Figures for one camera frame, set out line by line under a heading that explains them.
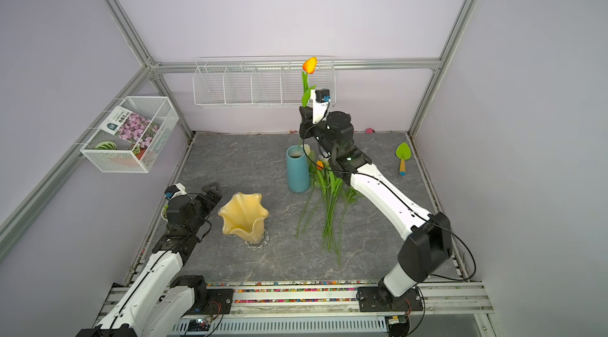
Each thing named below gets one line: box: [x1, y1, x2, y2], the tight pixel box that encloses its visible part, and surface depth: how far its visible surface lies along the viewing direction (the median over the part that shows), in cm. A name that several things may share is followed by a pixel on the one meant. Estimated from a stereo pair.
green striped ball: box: [95, 140, 118, 151], surface depth 72 cm
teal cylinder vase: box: [285, 144, 310, 194], surface depth 91 cm
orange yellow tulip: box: [301, 56, 318, 108], surface depth 64 cm
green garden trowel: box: [395, 142, 413, 177], surface depth 115 cm
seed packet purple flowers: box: [98, 106, 160, 148], surface depth 76 cm
